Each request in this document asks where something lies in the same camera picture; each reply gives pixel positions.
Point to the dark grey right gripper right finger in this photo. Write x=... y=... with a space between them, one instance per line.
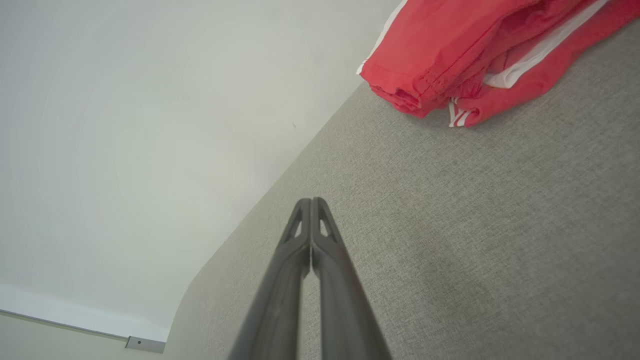
x=350 y=315

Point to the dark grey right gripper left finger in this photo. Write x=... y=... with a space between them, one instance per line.
x=272 y=315

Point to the red shorts white side stripe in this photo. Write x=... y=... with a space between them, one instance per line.
x=440 y=45

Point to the grey metal baseboard end piece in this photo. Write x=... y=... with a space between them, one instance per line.
x=145 y=344

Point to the white wall baseboard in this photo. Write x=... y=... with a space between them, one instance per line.
x=75 y=315

